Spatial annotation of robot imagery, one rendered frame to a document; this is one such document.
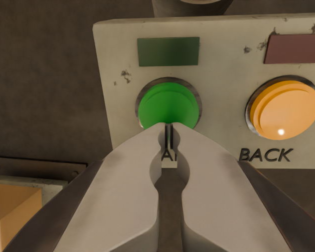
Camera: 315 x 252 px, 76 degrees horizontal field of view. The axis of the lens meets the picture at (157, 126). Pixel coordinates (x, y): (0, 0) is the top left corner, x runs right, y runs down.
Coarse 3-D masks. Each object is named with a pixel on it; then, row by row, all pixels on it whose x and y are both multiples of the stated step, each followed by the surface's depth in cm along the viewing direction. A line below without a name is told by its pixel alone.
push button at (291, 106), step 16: (288, 80) 12; (272, 96) 12; (288, 96) 12; (304, 96) 12; (256, 112) 13; (272, 112) 13; (288, 112) 13; (304, 112) 12; (256, 128) 14; (272, 128) 13; (288, 128) 13; (304, 128) 13
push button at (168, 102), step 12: (156, 84) 13; (168, 84) 12; (180, 84) 13; (144, 96) 13; (156, 96) 12; (168, 96) 12; (180, 96) 12; (192, 96) 13; (144, 108) 13; (156, 108) 13; (168, 108) 13; (180, 108) 13; (192, 108) 13; (144, 120) 13; (156, 120) 13; (168, 120) 13; (180, 120) 13; (192, 120) 13; (168, 132) 14
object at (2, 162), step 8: (0, 160) 79; (8, 160) 78; (16, 160) 78; (24, 160) 78; (32, 160) 78; (40, 160) 78; (48, 160) 78; (56, 160) 79; (0, 168) 79; (8, 168) 79; (16, 168) 79; (24, 168) 79; (32, 168) 78; (40, 168) 78; (48, 168) 78; (56, 168) 78; (64, 168) 78; (72, 168) 78; (80, 168) 77; (24, 176) 79; (32, 176) 79; (40, 176) 79; (48, 176) 79; (56, 176) 79; (64, 176) 78; (72, 176) 78
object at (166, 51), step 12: (144, 48) 12; (156, 48) 12; (168, 48) 12; (180, 48) 12; (192, 48) 12; (144, 60) 12; (156, 60) 12; (168, 60) 12; (180, 60) 12; (192, 60) 12
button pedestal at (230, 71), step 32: (96, 32) 12; (128, 32) 12; (160, 32) 12; (192, 32) 12; (224, 32) 11; (256, 32) 11; (288, 32) 11; (128, 64) 13; (224, 64) 12; (256, 64) 12; (288, 64) 12; (128, 96) 14; (224, 96) 13; (256, 96) 13; (128, 128) 15; (192, 128) 14; (224, 128) 15; (256, 160) 16; (288, 160) 16
